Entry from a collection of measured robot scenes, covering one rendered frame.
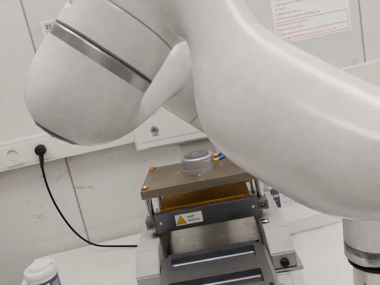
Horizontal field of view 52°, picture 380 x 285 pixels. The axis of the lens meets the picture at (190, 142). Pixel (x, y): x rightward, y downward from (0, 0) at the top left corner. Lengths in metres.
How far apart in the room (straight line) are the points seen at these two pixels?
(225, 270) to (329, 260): 0.52
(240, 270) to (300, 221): 0.64
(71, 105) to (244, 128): 0.15
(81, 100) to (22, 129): 1.22
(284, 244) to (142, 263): 0.29
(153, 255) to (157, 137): 0.35
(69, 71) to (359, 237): 0.47
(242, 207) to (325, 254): 0.43
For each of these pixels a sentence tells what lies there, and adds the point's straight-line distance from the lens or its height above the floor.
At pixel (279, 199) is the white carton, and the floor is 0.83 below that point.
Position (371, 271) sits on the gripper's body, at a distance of 0.67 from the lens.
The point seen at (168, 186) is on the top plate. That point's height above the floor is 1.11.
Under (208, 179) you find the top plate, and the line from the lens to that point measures 0.86.
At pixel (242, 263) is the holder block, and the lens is 0.76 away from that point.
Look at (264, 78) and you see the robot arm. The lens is 0.27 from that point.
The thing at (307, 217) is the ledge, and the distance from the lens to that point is 1.35.
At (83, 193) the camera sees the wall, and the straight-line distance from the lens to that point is 1.56.
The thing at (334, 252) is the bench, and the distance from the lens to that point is 1.25.
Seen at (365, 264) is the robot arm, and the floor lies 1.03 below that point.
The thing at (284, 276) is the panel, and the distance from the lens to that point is 0.85.
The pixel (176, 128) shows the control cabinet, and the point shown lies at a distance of 1.06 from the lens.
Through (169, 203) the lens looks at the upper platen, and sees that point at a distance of 0.92.
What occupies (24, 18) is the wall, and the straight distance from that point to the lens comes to 1.52.
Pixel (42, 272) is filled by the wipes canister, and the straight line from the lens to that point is 1.20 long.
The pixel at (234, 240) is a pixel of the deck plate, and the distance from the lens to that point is 0.98.
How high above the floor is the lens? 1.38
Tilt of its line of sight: 13 degrees down
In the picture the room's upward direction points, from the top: 12 degrees counter-clockwise
